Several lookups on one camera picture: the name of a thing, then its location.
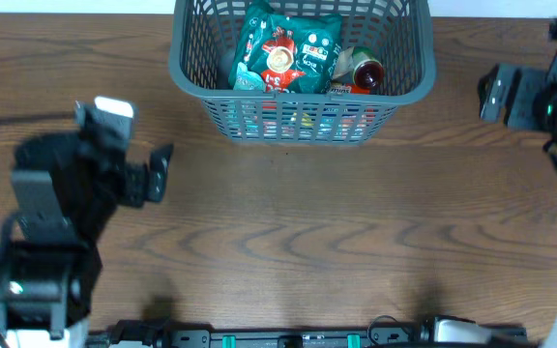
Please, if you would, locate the spaghetti pasta packet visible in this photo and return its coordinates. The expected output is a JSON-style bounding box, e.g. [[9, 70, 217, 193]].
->
[[239, 82, 376, 139]]

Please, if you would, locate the small mint wrapper packet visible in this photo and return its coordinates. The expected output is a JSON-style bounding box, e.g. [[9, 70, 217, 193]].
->
[[233, 62, 266, 92]]

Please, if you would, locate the beige paper pouch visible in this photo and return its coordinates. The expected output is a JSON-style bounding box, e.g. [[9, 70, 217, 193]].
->
[[332, 46, 356, 83]]

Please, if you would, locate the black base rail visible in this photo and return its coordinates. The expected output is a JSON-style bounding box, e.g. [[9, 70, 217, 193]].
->
[[84, 315, 536, 348]]

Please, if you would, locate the grey plastic basket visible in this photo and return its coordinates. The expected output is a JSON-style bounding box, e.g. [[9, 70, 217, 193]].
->
[[168, 0, 436, 144]]

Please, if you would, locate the green Nescafe coffee bag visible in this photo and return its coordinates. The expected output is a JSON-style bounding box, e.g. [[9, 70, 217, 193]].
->
[[228, 1, 342, 94]]

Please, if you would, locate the tissue multipack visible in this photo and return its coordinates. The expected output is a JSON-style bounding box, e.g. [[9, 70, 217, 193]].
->
[[227, 108, 375, 142]]

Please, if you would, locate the green lidded jar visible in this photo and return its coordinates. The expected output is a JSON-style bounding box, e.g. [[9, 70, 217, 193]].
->
[[351, 46, 384, 90]]

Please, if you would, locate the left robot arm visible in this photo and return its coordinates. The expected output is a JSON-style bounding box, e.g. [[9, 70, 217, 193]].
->
[[0, 96, 173, 347]]

